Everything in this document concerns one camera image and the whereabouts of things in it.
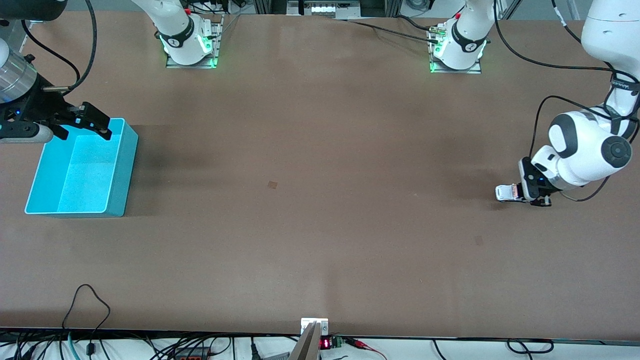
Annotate thick black table cable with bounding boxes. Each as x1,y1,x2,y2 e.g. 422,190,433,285
342,19,441,45

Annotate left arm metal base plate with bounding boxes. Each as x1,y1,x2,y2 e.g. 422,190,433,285
428,27,483,75

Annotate white lit device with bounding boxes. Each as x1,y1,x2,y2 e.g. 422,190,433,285
287,0,361,20

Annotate thin black table cable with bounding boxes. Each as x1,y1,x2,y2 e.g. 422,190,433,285
395,15,433,32

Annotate white toy jeep black roof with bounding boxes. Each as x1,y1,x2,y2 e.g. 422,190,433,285
495,183,532,203

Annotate white metal edge bracket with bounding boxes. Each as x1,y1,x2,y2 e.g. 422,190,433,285
300,318,329,336

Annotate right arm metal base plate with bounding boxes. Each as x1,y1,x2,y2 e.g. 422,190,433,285
165,14,224,70

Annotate thin black looped cable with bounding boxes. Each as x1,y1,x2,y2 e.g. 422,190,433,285
61,283,112,357

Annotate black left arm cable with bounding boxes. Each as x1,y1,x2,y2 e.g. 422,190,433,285
492,0,640,203

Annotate black orange power strip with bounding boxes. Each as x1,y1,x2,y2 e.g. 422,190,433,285
172,348,213,360

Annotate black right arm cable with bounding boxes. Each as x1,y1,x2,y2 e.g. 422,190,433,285
20,0,98,96

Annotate black cable tangle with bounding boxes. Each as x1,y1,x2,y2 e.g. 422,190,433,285
0,330,66,360

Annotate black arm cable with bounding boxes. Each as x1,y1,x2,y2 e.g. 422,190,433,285
492,0,640,203
20,0,98,96

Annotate red clip leads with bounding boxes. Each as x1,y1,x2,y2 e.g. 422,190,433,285
344,338,388,360

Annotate grey slanted bar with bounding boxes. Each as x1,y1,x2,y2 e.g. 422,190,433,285
289,322,322,360

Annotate black coiled cable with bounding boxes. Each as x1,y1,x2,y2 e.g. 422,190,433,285
506,338,555,355

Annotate black cable bundle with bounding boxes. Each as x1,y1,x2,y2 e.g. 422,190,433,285
112,334,238,360

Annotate teal plastic bin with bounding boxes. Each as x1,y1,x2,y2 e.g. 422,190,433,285
24,117,139,218

